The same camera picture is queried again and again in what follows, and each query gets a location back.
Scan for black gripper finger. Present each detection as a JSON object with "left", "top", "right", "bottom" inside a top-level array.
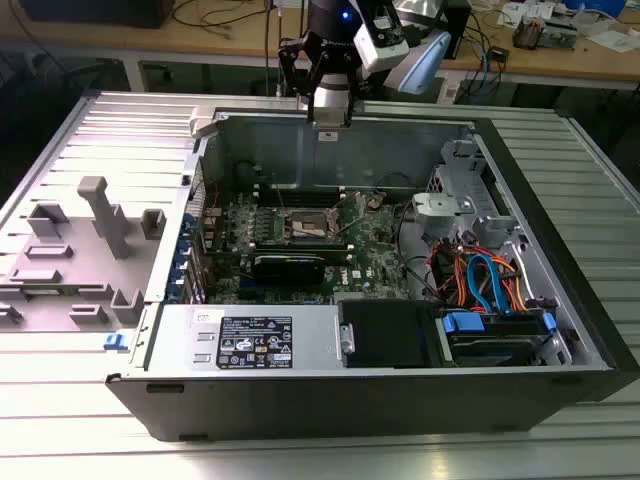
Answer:
[
  {"left": 277, "top": 33, "right": 321, "bottom": 124},
  {"left": 344, "top": 63, "right": 367, "bottom": 126}
]

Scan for metal socket cover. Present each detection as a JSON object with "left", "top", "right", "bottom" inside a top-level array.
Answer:
[{"left": 333, "top": 191, "right": 367, "bottom": 229}]

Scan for CPU socket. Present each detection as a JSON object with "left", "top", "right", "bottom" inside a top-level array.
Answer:
[{"left": 284, "top": 207, "right": 335, "bottom": 244}]

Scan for black tower box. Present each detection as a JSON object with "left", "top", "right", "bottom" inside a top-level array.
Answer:
[{"left": 442, "top": 0, "right": 471, "bottom": 61}]

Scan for silver drive cage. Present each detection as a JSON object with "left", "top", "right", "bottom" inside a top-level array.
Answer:
[{"left": 427, "top": 139, "right": 526, "bottom": 236}]

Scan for green motherboard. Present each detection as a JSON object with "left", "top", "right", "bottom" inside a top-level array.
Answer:
[{"left": 199, "top": 187, "right": 416, "bottom": 306}]

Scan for copper heatsink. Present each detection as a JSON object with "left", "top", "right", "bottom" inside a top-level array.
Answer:
[{"left": 514, "top": 14, "right": 549, "bottom": 50}]

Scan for black graphics card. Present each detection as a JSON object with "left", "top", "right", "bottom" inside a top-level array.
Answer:
[{"left": 249, "top": 252, "right": 327, "bottom": 287}]

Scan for black computer box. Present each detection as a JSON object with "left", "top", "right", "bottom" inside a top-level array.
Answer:
[{"left": 19, "top": 0, "right": 174, "bottom": 29}]

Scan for wooden desk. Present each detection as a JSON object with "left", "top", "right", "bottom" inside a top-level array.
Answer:
[{"left": 0, "top": 0, "right": 640, "bottom": 94}]

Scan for white papers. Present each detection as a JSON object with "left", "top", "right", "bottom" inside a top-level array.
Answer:
[{"left": 587, "top": 27, "right": 640, "bottom": 54}]

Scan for grey parts rack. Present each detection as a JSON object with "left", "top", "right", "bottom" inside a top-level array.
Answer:
[{"left": 0, "top": 175, "right": 167, "bottom": 334}]

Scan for hard disk in blue carrier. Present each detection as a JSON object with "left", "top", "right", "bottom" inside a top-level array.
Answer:
[{"left": 439, "top": 309, "right": 559, "bottom": 366}]

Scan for silver power supply unit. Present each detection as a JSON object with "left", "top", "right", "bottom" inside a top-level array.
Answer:
[{"left": 132, "top": 302, "right": 346, "bottom": 371}]

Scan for black PC case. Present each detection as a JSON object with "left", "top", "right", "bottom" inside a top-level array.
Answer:
[{"left": 104, "top": 102, "right": 640, "bottom": 444}]

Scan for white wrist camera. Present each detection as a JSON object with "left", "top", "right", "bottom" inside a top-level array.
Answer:
[{"left": 353, "top": 0, "right": 410, "bottom": 74}]

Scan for hanging blue cable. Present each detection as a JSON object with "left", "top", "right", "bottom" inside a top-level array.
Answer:
[{"left": 477, "top": 42, "right": 496, "bottom": 81}]

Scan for silver metal bracket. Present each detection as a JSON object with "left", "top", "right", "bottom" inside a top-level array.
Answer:
[{"left": 412, "top": 193, "right": 474, "bottom": 226}]

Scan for thick black cable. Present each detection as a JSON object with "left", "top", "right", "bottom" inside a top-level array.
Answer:
[{"left": 397, "top": 202, "right": 446, "bottom": 304}]

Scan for blue wire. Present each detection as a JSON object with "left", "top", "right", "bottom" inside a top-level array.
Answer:
[{"left": 467, "top": 253, "right": 511, "bottom": 316}]

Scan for orange wire bundle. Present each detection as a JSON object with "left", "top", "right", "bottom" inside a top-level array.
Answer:
[{"left": 429, "top": 239, "right": 529, "bottom": 314}]

